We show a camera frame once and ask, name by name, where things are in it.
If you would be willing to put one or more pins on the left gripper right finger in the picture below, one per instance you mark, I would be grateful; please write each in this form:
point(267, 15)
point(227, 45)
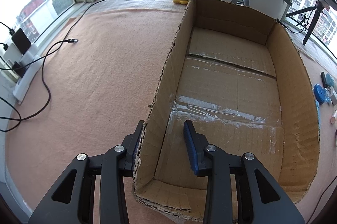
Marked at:
point(260, 199)

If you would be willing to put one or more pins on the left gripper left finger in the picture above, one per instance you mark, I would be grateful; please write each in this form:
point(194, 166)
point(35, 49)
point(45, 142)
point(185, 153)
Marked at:
point(71, 197)

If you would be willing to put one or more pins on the blue round tape measure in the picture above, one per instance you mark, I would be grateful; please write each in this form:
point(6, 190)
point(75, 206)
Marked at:
point(321, 94)

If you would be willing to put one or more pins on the brown cardboard box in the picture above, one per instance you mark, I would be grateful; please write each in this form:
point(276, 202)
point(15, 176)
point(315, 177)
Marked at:
point(236, 74)

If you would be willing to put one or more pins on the black cylinder tube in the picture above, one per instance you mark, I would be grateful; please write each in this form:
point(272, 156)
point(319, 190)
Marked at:
point(323, 78)

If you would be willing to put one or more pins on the white lotion bottle blue cap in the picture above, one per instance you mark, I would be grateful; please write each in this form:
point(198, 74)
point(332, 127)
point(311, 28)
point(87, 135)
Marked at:
point(331, 87)

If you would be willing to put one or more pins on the white power strip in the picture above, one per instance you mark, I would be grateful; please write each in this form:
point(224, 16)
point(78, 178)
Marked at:
point(31, 62)

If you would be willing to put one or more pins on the white charger brick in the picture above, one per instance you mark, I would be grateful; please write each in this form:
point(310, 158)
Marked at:
point(12, 54)

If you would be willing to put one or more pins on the black power adapter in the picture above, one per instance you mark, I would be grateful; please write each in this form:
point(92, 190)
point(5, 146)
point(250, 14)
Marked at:
point(21, 41)

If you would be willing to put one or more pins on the black tripod stand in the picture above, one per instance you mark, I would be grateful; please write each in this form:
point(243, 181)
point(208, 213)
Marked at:
point(309, 17)

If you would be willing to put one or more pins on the checkered grey mat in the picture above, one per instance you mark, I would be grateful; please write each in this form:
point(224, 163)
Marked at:
point(109, 5)

